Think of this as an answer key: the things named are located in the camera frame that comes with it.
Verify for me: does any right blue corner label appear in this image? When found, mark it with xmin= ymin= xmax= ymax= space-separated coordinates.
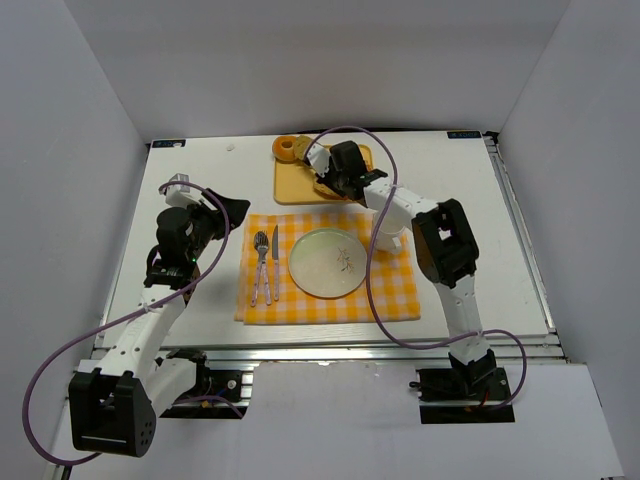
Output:
xmin=446 ymin=130 xmax=482 ymax=140

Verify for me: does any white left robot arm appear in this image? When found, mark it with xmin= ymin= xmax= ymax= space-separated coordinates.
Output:
xmin=68 ymin=189 xmax=250 ymax=457

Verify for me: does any left blue corner label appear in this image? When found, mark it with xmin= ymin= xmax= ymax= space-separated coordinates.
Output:
xmin=151 ymin=139 xmax=186 ymax=149

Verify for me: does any silver knife pink handle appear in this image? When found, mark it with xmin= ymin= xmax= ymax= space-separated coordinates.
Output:
xmin=272 ymin=224 xmax=280 ymax=302

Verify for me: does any yellow plastic tray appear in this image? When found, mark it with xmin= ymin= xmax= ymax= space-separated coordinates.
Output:
xmin=273 ymin=158 xmax=345 ymax=205

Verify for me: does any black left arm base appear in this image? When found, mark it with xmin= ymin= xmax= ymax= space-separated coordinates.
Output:
xmin=161 ymin=349 xmax=247 ymax=420

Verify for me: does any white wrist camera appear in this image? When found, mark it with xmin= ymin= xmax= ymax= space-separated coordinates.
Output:
xmin=164 ymin=173 xmax=200 ymax=208
xmin=305 ymin=144 xmax=331 ymax=181

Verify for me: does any pale green floral plate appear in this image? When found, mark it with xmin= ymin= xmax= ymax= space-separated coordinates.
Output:
xmin=288 ymin=228 xmax=367 ymax=299

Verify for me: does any purple cable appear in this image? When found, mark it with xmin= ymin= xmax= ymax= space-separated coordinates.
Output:
xmin=301 ymin=125 xmax=528 ymax=412
xmin=21 ymin=182 xmax=245 ymax=466

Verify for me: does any seeded bread slice front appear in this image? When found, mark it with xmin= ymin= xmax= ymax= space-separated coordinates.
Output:
xmin=313 ymin=177 xmax=344 ymax=200

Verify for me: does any yellow checkered cloth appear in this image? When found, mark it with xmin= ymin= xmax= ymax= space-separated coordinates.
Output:
xmin=234 ymin=212 xmax=421 ymax=325

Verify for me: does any seeded bread slice rear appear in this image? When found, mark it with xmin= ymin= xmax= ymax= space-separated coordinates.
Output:
xmin=293 ymin=135 xmax=313 ymax=161

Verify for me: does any blue corner label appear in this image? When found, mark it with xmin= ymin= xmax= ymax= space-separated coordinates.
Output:
xmin=151 ymin=139 xmax=186 ymax=149
xmin=446 ymin=130 xmax=482 ymax=140

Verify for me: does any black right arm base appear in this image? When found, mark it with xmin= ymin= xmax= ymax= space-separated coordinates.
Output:
xmin=408 ymin=368 xmax=515 ymax=425

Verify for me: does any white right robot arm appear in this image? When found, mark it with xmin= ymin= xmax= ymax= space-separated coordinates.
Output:
xmin=308 ymin=141 xmax=497 ymax=399

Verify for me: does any white ceramic mug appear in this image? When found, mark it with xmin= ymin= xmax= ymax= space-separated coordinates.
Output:
xmin=374 ymin=213 xmax=405 ymax=255

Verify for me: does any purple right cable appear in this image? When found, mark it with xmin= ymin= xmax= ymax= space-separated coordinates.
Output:
xmin=301 ymin=125 xmax=528 ymax=412

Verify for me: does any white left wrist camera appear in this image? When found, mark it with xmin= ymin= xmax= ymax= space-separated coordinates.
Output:
xmin=164 ymin=173 xmax=200 ymax=208

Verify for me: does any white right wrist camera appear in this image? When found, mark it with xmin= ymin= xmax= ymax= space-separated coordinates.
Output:
xmin=305 ymin=144 xmax=331 ymax=181

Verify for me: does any ring doughnut bread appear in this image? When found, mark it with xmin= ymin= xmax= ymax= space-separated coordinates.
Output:
xmin=271 ymin=135 xmax=298 ymax=163

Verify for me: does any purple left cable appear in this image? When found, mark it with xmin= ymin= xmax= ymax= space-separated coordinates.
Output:
xmin=21 ymin=182 xmax=245 ymax=466

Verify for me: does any seeded bread slice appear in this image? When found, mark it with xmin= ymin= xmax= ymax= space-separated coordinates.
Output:
xmin=293 ymin=135 xmax=313 ymax=161
xmin=313 ymin=177 xmax=344 ymax=200

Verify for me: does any silver spoon pink handle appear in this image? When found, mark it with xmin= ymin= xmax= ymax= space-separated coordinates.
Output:
xmin=251 ymin=261 xmax=263 ymax=307

